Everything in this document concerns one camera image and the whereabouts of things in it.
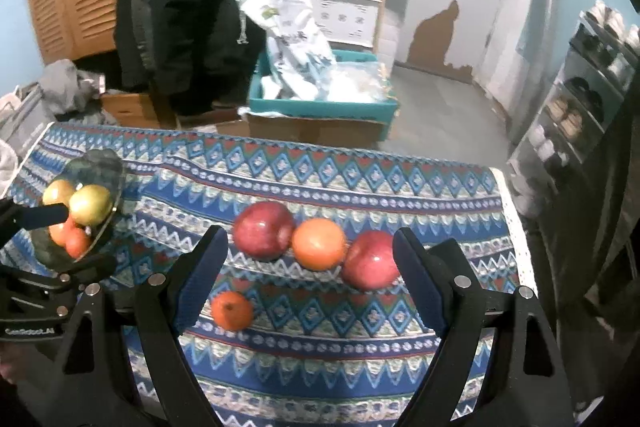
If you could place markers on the yellow-green pear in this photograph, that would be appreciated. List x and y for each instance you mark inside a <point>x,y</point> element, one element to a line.
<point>90,204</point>

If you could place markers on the grey fabric storage bag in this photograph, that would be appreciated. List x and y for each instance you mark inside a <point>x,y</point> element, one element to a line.
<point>25,122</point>

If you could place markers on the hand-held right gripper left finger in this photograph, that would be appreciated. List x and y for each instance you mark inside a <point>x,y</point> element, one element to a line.
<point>200,282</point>

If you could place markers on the wooden drawer box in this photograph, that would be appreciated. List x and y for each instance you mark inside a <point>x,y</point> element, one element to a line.
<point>130,109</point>

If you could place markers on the shoe rack with shoes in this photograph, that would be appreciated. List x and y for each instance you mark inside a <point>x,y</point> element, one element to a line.
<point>567,117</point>

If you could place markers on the white towel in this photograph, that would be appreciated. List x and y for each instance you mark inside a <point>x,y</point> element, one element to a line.
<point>7,162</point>

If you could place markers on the white patterned storage box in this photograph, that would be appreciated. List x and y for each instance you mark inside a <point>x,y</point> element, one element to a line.
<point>345,19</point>

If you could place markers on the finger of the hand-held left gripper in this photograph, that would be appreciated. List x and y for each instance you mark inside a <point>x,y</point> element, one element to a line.
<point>85,268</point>
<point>45,214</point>

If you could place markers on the small tangerine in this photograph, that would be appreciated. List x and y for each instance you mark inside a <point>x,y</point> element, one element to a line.
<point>59,234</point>
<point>79,243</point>

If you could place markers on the black hanging coat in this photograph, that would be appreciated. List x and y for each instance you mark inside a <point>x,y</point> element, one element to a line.
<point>200,7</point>

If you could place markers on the red apple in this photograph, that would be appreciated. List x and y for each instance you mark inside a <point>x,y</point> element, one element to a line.
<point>264,231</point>
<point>370,259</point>

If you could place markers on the grey hanging coat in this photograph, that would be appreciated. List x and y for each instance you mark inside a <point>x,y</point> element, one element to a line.
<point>147,7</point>

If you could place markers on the yellow blushed pear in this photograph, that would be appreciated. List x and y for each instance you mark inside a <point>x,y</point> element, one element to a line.
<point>57,192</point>

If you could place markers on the plain cardboard box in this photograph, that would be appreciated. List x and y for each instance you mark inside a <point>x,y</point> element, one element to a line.
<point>310,132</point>

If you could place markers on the white rice bag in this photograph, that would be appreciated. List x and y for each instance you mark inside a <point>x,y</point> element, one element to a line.
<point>287,22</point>

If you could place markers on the person's left hand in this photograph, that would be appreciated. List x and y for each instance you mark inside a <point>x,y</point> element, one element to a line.
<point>7,362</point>

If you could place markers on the green glass bowl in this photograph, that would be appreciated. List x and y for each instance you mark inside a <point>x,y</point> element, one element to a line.
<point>100,167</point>

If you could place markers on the dark brown hanging jacket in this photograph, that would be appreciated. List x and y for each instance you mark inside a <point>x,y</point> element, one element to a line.
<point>600,232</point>

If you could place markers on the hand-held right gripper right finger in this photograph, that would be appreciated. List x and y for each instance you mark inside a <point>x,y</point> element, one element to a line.
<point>420,287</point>

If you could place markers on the grey clothes pile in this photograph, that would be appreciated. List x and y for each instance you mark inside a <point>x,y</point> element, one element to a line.
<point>70,89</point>

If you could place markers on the clear plastic bag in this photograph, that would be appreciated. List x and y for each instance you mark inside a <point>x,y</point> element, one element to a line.
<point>355,82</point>

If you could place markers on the grey metal pole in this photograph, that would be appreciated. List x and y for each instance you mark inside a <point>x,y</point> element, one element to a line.
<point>532,32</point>

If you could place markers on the pale blue door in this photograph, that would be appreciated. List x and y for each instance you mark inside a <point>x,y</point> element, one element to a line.
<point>495,7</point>

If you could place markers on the blue patterned tablecloth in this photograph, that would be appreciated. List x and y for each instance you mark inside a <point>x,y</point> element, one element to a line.
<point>320,187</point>

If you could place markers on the large orange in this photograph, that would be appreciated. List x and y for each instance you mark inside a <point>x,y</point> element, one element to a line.
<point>319,244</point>

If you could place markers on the teal plastic crate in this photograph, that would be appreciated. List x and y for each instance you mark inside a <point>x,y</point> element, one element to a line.
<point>320,109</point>

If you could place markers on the cardboard box red label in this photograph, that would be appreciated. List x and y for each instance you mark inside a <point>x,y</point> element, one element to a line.
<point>220,128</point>

